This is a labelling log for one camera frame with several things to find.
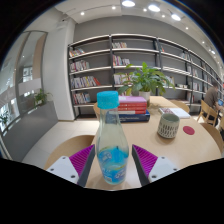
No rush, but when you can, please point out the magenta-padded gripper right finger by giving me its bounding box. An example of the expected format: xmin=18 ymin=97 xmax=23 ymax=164
xmin=131 ymin=144 xmax=180 ymax=187

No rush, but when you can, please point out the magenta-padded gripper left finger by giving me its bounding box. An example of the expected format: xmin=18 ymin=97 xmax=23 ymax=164
xmin=46 ymin=143 xmax=97 ymax=188

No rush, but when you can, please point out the clear blue-capped drink bottle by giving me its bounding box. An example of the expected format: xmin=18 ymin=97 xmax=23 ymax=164
xmin=95 ymin=90 xmax=130 ymax=186

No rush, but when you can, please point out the wooden chair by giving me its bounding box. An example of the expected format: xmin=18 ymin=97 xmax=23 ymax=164
xmin=44 ymin=134 xmax=96 ymax=170
xmin=196 ymin=99 xmax=220 ymax=127
xmin=169 ymin=99 xmax=191 ymax=114
xmin=199 ymin=122 xmax=224 ymax=155

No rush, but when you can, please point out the grey patterned ceramic cup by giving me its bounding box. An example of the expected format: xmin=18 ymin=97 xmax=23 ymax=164
xmin=156 ymin=113 xmax=181 ymax=139

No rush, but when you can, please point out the flat round red coaster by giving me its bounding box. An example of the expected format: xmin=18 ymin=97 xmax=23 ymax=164
xmin=182 ymin=125 xmax=196 ymax=136

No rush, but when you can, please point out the dark blue book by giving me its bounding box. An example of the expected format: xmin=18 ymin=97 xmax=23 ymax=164
xmin=118 ymin=109 xmax=151 ymax=123

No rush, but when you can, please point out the red book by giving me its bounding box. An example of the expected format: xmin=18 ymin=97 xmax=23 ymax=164
xmin=117 ymin=106 xmax=148 ymax=116
xmin=117 ymin=102 xmax=148 ymax=110

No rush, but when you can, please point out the small potted plant on ledge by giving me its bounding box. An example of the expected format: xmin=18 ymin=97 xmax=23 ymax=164
xmin=33 ymin=89 xmax=52 ymax=108

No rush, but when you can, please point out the pink book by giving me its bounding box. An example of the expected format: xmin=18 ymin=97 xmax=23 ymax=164
xmin=118 ymin=95 xmax=148 ymax=105

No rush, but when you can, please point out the tiny green potted plant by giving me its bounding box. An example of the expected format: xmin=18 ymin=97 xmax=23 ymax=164
xmin=0 ymin=111 xmax=11 ymax=127

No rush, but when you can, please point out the person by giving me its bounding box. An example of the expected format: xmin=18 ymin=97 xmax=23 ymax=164
xmin=203 ymin=81 xmax=224 ymax=116

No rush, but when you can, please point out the green potted plant white pot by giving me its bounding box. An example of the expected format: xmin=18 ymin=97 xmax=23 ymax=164
xmin=117 ymin=61 xmax=176 ymax=108

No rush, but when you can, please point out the grey bookshelf unit with books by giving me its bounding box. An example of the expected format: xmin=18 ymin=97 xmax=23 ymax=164
xmin=67 ymin=33 xmax=224 ymax=120

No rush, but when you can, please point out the group of ceiling lights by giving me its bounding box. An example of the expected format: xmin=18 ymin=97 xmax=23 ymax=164
xmin=78 ymin=0 xmax=218 ymax=56

